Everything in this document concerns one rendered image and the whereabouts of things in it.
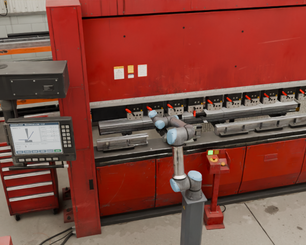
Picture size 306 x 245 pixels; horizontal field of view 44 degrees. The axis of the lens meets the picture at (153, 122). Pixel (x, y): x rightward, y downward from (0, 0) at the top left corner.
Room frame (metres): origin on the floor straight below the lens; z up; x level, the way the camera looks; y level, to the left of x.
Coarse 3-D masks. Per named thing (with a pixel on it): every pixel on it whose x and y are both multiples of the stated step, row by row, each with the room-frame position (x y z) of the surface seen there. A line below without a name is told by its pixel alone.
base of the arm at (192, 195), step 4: (188, 192) 2.49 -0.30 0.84; (192, 192) 2.47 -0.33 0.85; (196, 192) 2.47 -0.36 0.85; (200, 192) 2.49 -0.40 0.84; (188, 196) 2.48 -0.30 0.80; (192, 196) 2.46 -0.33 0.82; (196, 196) 2.46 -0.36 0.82; (200, 196) 2.47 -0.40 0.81; (192, 200) 2.45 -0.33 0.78; (196, 200) 2.45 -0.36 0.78
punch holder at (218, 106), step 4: (208, 96) 3.32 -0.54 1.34; (212, 96) 3.33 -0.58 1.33; (216, 96) 3.34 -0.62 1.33; (220, 96) 3.35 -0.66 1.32; (212, 100) 3.33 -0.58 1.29; (216, 100) 3.34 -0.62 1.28; (220, 100) 3.35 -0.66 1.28; (208, 104) 3.32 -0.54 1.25; (216, 104) 3.33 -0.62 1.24; (220, 104) 3.34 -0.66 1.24; (208, 108) 3.32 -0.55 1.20; (212, 108) 3.33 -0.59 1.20; (216, 108) 3.34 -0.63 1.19; (220, 108) 3.34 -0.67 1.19
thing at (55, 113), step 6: (18, 108) 4.90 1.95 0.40; (24, 108) 4.90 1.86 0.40; (30, 108) 4.90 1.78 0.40; (36, 108) 4.91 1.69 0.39; (42, 108) 4.93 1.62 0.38; (48, 108) 4.88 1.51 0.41; (54, 108) 4.88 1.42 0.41; (90, 108) 4.82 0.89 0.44; (0, 114) 4.74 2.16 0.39; (18, 114) 4.73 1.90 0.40; (24, 114) 4.76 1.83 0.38; (30, 114) 4.77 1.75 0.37; (36, 114) 4.65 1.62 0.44; (42, 114) 4.64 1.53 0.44; (48, 114) 4.66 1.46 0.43; (54, 114) 4.68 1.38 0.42
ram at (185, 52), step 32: (96, 32) 3.07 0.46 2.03; (128, 32) 3.14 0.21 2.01; (160, 32) 3.20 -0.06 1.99; (192, 32) 3.27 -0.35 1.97; (224, 32) 3.34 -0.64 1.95; (256, 32) 3.42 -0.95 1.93; (288, 32) 3.50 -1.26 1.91; (96, 64) 3.07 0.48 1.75; (128, 64) 3.13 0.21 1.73; (160, 64) 3.20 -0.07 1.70; (192, 64) 3.28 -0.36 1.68; (224, 64) 3.35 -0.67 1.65; (256, 64) 3.43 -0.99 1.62; (288, 64) 3.51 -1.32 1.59; (96, 96) 3.06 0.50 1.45; (128, 96) 3.13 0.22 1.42; (192, 96) 3.28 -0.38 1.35
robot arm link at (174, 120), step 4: (172, 116) 2.96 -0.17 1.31; (176, 116) 2.97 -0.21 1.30; (168, 120) 2.92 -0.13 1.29; (172, 120) 2.88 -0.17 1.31; (176, 120) 2.84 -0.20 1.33; (180, 120) 2.85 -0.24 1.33; (168, 124) 2.92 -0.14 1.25; (172, 124) 2.86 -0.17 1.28; (176, 124) 2.79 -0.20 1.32; (180, 124) 2.74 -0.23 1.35; (184, 124) 2.71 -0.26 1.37; (188, 124) 2.67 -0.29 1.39; (188, 128) 2.57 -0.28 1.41; (192, 128) 2.60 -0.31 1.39; (188, 132) 2.55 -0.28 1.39; (192, 132) 2.56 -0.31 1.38; (192, 136) 2.55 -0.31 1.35
